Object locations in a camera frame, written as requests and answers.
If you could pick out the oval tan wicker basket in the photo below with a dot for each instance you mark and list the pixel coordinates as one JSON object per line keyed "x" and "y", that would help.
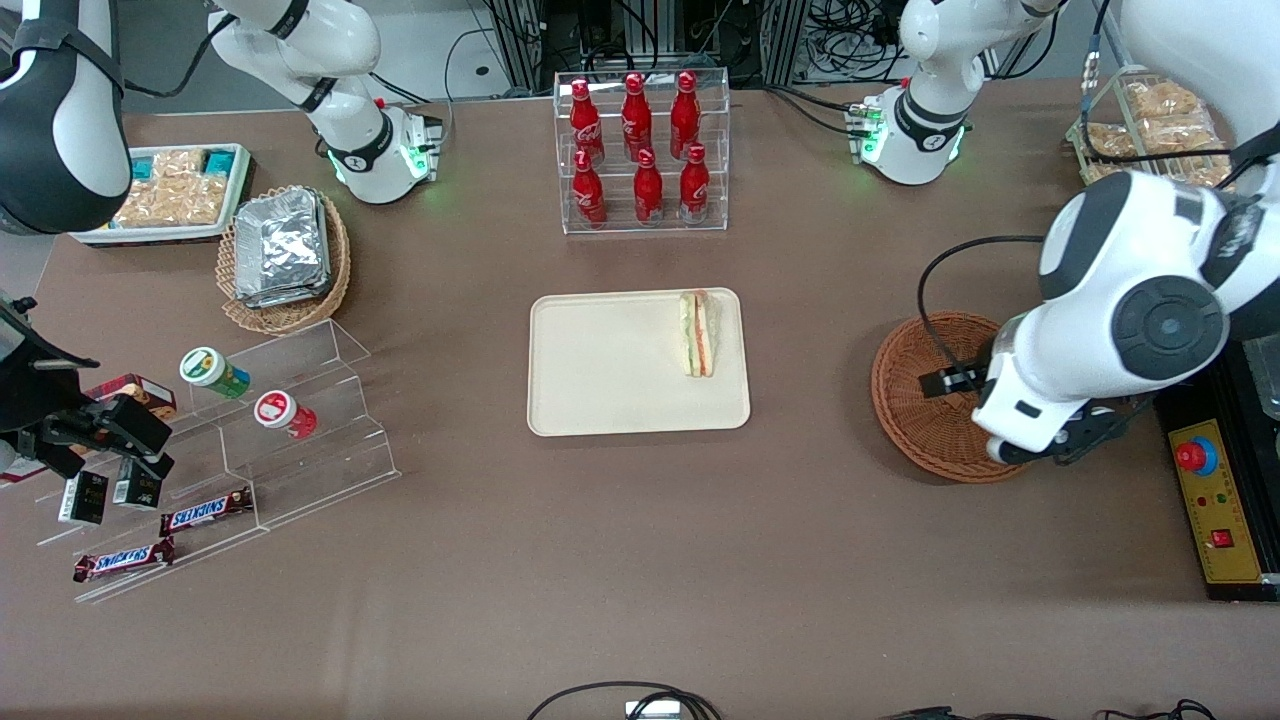
{"x": 285, "y": 318}

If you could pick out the triangle sandwich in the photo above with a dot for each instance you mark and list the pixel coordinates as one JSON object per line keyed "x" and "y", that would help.
{"x": 700, "y": 335}

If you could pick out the green cup with white lid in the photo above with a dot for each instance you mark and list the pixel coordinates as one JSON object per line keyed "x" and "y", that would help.
{"x": 210, "y": 370}

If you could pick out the small white device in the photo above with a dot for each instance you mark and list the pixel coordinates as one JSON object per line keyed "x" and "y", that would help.
{"x": 652, "y": 710}

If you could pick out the silver foil pouch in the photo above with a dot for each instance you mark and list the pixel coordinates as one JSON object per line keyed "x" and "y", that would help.
{"x": 290, "y": 296}
{"x": 282, "y": 240}

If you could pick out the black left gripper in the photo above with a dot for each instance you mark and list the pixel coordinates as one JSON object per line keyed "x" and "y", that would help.
{"x": 974, "y": 378}

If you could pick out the brown chocolate box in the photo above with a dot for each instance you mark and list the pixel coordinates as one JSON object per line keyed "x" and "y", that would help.
{"x": 140, "y": 390}

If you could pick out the white plastic bin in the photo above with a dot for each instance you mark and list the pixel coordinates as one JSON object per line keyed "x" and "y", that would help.
{"x": 90, "y": 237}

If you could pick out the brown Snickers bar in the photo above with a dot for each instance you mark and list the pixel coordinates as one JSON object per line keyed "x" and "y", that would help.
{"x": 122, "y": 560}
{"x": 205, "y": 512}

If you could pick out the clear acrylic stepped shelf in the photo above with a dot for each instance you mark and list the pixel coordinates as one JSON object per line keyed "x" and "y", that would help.
{"x": 320, "y": 440}

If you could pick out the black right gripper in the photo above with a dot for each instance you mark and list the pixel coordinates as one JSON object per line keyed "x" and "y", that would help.
{"x": 32, "y": 392}

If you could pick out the black and yellow control box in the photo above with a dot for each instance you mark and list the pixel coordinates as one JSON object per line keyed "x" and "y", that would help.
{"x": 1225, "y": 520}

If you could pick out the red emergency stop button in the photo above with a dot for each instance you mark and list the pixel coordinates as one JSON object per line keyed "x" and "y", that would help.
{"x": 1194, "y": 456}

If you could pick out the clear acrylic bottle rack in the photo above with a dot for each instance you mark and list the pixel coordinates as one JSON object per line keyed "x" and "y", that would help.
{"x": 720, "y": 150}

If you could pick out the round brown wicker basket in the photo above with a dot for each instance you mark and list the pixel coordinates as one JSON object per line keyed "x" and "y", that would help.
{"x": 915, "y": 420}

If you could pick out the red cola bottle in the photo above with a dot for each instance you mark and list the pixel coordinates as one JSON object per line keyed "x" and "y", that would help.
{"x": 582, "y": 125}
{"x": 648, "y": 192}
{"x": 636, "y": 115}
{"x": 685, "y": 115}
{"x": 588, "y": 192}
{"x": 694, "y": 187}

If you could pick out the black equipment rack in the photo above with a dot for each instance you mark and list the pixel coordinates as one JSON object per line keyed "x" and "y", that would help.
{"x": 650, "y": 35}

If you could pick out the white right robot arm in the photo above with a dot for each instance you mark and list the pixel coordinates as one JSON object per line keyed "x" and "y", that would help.
{"x": 60, "y": 120}

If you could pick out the cream plastic tray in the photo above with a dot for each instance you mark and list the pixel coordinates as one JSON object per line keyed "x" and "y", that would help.
{"x": 610, "y": 370}

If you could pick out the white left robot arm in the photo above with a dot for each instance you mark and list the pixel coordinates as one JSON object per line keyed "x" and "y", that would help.
{"x": 1130, "y": 300}

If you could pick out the teal labelled cracker pack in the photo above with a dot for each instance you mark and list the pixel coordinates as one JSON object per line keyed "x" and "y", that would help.
{"x": 185, "y": 162}
{"x": 170, "y": 203}

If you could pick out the red cup with white lid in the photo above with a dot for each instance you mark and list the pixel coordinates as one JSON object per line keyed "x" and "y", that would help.
{"x": 282, "y": 413}

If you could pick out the small black box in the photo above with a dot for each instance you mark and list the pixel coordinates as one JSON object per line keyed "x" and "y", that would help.
{"x": 136, "y": 490}
{"x": 84, "y": 498}

